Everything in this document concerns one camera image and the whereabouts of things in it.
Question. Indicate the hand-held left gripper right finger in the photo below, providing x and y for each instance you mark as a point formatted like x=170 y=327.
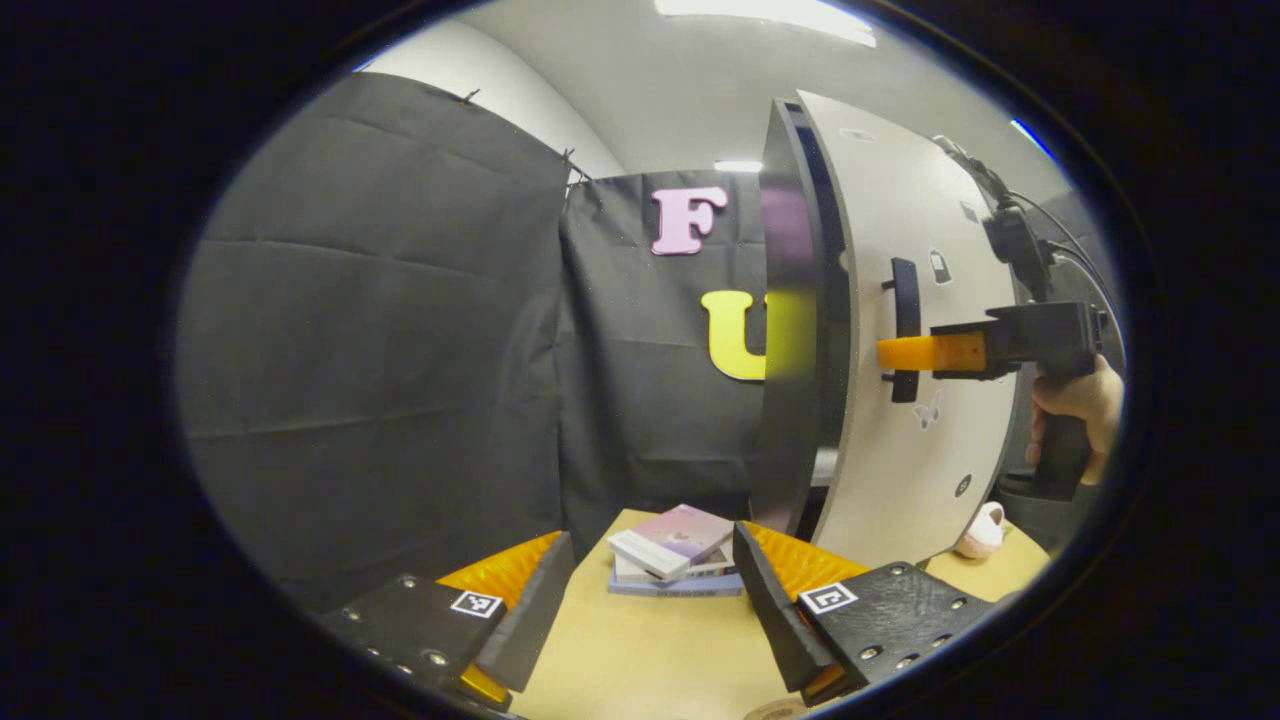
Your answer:
x=765 y=590

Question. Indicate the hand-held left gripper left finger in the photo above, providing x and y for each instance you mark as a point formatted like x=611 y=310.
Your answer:
x=540 y=590

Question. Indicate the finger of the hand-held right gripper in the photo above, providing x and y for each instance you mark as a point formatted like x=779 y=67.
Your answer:
x=950 y=353

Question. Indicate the beige cabinet door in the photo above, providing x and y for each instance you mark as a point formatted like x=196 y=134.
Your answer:
x=880 y=470

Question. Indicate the white book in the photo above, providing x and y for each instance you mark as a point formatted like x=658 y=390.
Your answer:
x=715 y=571

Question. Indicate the blue book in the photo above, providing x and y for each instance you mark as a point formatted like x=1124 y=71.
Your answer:
x=670 y=589

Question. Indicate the long ceiling light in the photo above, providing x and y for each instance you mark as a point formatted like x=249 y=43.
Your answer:
x=1030 y=140

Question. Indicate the small distant ceiling light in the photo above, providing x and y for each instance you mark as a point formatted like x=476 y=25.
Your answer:
x=738 y=166

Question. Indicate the large ceiling light panel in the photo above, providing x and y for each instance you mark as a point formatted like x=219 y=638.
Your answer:
x=770 y=15

